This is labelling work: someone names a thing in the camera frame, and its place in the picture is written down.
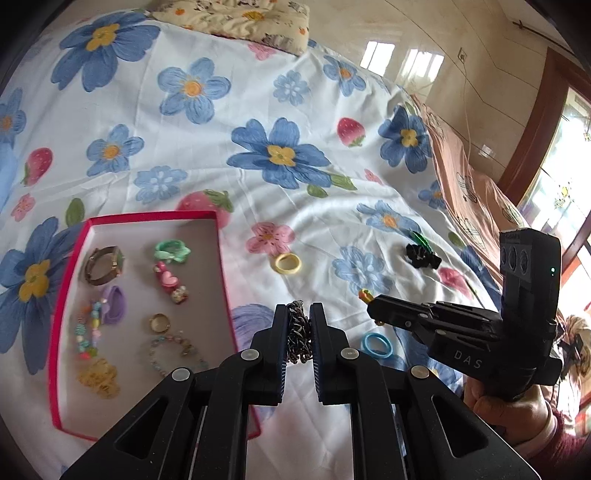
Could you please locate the person's right hand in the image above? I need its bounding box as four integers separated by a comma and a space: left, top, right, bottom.
462, 376, 555, 431

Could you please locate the crystal bead bracelet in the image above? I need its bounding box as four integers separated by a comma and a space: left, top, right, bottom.
141, 333, 209, 373

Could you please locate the person's right forearm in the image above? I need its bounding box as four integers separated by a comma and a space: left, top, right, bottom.
505, 406, 591, 480

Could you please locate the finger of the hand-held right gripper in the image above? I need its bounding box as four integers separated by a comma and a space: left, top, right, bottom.
369, 295, 502, 325
373, 318, 500, 345

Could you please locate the pink heart hair clip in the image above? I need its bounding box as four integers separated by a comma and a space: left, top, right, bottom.
154, 261, 189, 306

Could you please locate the pale yellow ring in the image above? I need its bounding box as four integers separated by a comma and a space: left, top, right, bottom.
273, 252, 303, 276

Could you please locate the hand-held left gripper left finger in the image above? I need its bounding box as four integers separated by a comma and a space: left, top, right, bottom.
60, 304, 289, 480

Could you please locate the blue floral blanket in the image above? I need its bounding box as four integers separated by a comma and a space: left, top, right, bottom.
0, 9, 509, 480

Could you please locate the blue plastic ring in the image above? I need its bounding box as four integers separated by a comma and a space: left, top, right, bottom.
360, 332, 394, 359

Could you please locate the pink printed bedsheet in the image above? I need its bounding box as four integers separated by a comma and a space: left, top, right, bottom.
411, 92, 532, 288

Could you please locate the black scrunchie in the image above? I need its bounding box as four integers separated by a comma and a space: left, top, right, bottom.
405, 244, 443, 270

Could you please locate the thin wall cable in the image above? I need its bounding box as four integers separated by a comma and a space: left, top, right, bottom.
463, 59, 477, 154

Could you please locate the panda print pillow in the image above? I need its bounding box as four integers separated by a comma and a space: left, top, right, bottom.
152, 0, 309, 57

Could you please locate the purple hair tie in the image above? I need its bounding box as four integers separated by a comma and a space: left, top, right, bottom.
100, 285, 126, 325

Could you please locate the gold square wristwatch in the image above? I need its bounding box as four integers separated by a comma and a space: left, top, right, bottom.
84, 246, 126, 285

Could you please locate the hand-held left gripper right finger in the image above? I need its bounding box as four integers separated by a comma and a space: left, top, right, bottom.
310, 302, 541, 480

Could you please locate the red shallow box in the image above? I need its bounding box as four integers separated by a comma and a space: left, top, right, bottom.
47, 210, 262, 440

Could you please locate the silver chain bracelet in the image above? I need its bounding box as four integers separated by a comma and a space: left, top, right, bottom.
286, 300, 315, 366

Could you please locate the brown wooden door frame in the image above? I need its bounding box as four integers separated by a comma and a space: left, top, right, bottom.
499, 46, 591, 214

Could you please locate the green flower hair tie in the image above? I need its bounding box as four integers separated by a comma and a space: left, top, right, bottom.
154, 239, 191, 265

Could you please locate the gold cat hair claw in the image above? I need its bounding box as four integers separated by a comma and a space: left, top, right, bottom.
78, 357, 122, 400

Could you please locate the colourful bead bracelet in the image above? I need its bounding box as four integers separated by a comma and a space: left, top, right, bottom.
74, 299, 110, 361

